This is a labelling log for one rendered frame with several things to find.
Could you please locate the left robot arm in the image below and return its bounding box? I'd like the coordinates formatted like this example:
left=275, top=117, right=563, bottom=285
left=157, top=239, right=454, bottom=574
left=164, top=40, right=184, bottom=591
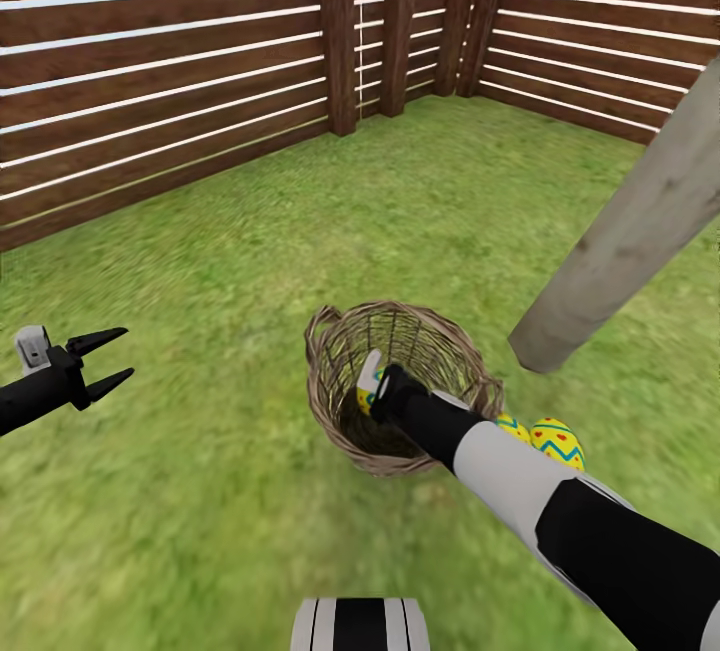
left=0, top=325, right=135, bottom=436

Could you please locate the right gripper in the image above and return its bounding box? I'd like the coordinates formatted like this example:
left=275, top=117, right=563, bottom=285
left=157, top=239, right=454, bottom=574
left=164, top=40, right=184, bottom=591
left=368, top=358, right=410, bottom=427

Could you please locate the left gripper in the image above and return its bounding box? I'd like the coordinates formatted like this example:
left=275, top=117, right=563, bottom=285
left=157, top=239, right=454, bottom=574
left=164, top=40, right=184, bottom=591
left=0, top=327, right=135, bottom=426

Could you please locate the easter egg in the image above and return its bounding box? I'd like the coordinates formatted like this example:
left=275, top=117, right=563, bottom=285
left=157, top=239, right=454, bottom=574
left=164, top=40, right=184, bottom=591
left=355, top=365, right=385, bottom=416
left=529, top=418, right=584, bottom=471
left=495, top=414, right=531, bottom=444

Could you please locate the wicker basket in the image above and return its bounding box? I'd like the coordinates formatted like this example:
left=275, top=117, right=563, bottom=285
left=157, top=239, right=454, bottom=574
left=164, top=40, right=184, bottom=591
left=304, top=298, right=506, bottom=478

